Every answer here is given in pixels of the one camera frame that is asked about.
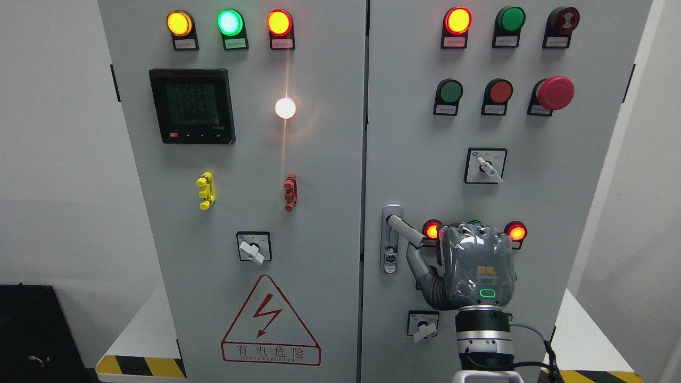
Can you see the grey robot hand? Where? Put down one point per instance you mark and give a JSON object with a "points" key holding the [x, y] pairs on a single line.
{"points": [[477, 265]]}

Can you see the silver cabinet door handle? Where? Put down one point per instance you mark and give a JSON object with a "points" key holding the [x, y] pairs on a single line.
{"points": [[394, 227]]}

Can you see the silver black robot forearm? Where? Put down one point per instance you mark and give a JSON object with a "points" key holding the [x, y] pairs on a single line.
{"points": [[484, 343]]}

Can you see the grey right cabinet door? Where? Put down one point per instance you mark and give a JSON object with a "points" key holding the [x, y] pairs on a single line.
{"points": [[418, 160]]}

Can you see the grey cabinet door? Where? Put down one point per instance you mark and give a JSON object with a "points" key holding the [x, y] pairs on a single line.
{"points": [[316, 247], [418, 160]]}

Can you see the grey left cabinet door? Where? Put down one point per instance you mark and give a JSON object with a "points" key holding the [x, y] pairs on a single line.
{"points": [[316, 247]]}

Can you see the red-orange indicator light left door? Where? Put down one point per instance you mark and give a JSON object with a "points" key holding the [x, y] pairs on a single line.
{"points": [[281, 30]]}

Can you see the red lit indicator mid right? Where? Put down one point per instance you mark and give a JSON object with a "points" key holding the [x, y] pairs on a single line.
{"points": [[517, 232]]}

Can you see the red lit indicator mid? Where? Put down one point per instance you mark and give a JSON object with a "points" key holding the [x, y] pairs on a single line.
{"points": [[517, 232], [430, 231]]}

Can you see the red lit indicator mid left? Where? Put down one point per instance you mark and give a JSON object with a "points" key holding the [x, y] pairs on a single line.
{"points": [[430, 231]]}

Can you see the red push button upper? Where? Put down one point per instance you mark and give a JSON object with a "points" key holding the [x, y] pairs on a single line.
{"points": [[496, 96]]}

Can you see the green push button upper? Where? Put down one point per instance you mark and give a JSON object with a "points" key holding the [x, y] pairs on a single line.
{"points": [[447, 97]]}

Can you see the red emergency stop button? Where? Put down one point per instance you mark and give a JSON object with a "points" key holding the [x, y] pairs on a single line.
{"points": [[551, 94]]}

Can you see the red plastic clip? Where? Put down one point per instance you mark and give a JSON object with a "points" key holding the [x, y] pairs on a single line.
{"points": [[291, 196]]}

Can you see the red triangle danger sign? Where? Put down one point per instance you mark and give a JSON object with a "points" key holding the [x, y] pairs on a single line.
{"points": [[267, 329]]}

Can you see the green indicator top right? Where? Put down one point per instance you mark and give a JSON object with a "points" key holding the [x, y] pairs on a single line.
{"points": [[507, 28]]}

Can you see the red lit indicator top right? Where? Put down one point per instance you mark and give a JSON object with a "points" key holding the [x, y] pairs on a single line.
{"points": [[455, 29]]}

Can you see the white lit indicator light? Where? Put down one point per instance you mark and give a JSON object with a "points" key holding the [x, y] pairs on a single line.
{"points": [[285, 108]]}

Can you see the dark red buzzer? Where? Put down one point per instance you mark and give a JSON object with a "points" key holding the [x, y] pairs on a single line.
{"points": [[560, 24]]}

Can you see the yellow plastic clip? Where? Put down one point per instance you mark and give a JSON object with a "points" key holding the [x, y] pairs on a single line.
{"points": [[206, 190]]}

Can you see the black digital power meter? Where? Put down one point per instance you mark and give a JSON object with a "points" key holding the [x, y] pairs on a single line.
{"points": [[193, 106]]}

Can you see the white platform with hazard stripes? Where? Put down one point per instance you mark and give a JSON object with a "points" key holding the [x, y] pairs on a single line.
{"points": [[147, 350]]}

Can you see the green lit indicator light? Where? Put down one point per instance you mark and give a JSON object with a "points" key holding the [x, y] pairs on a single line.
{"points": [[232, 28]]}

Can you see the yellow indicator light top left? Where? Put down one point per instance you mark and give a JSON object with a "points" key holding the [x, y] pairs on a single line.
{"points": [[183, 31]]}

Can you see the black box bottom left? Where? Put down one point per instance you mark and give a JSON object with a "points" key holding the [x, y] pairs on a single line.
{"points": [[36, 342]]}

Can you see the white selector switch bottom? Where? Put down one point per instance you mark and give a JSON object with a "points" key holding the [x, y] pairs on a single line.
{"points": [[422, 324]]}

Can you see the white selector switch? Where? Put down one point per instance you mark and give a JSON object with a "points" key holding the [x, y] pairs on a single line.
{"points": [[485, 165], [422, 324]]}

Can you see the white selector switch right upper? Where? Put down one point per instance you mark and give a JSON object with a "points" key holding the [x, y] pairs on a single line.
{"points": [[485, 165]]}

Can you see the white selector switch left door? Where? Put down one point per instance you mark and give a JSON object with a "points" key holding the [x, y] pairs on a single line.
{"points": [[254, 247]]}

